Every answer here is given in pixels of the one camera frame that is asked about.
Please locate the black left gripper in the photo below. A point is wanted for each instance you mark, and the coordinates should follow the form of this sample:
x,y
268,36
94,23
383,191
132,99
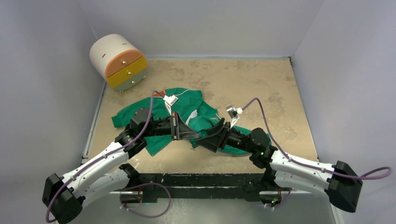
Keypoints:
x,y
180,130

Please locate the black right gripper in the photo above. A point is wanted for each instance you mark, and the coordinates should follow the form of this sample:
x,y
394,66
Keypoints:
x,y
223,137

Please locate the green zip-up jacket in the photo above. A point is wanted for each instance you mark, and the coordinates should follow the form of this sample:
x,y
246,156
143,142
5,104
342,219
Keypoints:
x,y
194,111

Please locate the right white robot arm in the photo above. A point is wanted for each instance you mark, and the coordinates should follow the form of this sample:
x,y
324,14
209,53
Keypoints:
x,y
339,182

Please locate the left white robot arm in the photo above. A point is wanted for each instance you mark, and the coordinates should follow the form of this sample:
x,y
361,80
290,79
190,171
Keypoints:
x,y
66,195

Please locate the round three-drawer cabinet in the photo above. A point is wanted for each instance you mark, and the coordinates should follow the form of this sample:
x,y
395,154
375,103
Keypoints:
x,y
118,61

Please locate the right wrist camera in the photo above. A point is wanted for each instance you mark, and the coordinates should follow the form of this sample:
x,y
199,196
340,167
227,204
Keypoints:
x,y
234,114

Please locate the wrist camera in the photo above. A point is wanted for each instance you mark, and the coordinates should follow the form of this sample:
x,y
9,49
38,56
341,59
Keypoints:
x,y
234,114
169,101

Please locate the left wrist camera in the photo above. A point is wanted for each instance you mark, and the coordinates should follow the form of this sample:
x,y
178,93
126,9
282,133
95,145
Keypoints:
x,y
169,101

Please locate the black base frame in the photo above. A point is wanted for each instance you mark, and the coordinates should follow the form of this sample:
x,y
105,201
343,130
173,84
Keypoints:
x,y
251,187

